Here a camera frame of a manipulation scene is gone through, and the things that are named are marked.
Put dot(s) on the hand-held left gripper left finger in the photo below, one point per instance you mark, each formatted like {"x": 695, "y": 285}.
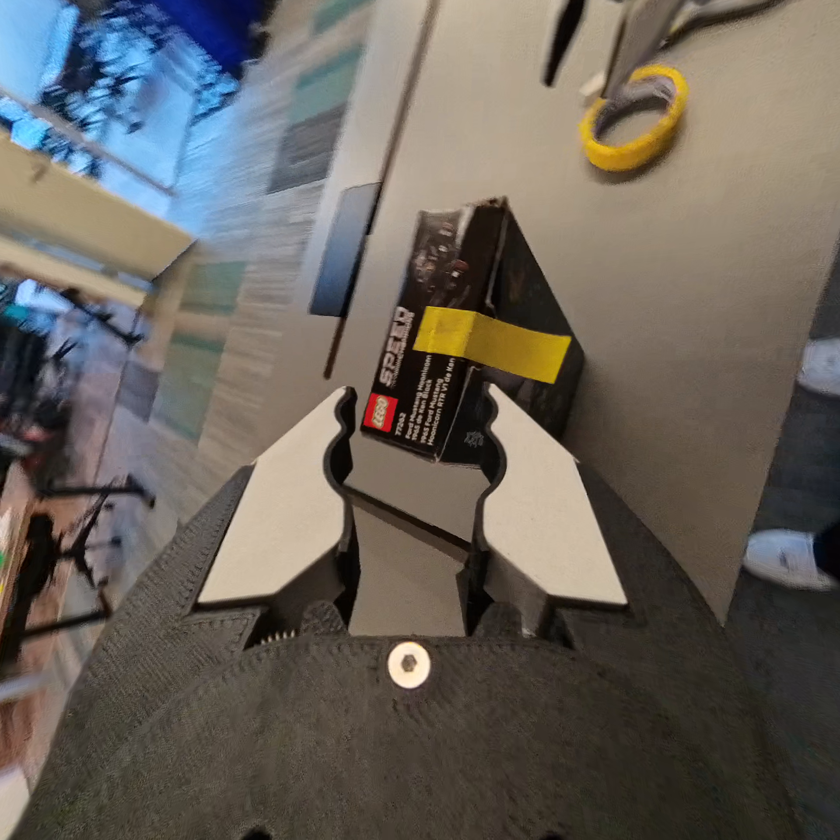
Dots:
{"x": 275, "y": 525}

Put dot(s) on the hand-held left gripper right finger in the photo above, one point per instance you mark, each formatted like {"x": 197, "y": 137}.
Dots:
{"x": 551, "y": 525}

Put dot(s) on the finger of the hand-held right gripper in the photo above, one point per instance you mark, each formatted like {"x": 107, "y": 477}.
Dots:
{"x": 640, "y": 39}

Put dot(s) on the yellow tape roll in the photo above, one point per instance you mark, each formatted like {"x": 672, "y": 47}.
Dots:
{"x": 630, "y": 154}

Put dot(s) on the yellow tape strip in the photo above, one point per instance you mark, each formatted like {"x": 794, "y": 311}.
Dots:
{"x": 499, "y": 341}

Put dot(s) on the black speed car lego box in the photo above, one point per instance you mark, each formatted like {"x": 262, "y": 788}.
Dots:
{"x": 518, "y": 295}

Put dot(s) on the black floor stand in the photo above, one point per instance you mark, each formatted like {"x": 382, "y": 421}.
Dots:
{"x": 85, "y": 525}

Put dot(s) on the person's white shoe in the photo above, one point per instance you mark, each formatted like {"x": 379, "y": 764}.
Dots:
{"x": 820, "y": 367}
{"x": 787, "y": 558}

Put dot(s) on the black flat device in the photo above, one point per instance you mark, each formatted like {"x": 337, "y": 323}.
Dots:
{"x": 344, "y": 249}

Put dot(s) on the stack of blue bins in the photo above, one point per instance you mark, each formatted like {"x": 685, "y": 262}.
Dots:
{"x": 210, "y": 26}

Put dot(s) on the beige side table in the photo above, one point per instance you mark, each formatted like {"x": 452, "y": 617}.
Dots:
{"x": 85, "y": 216}

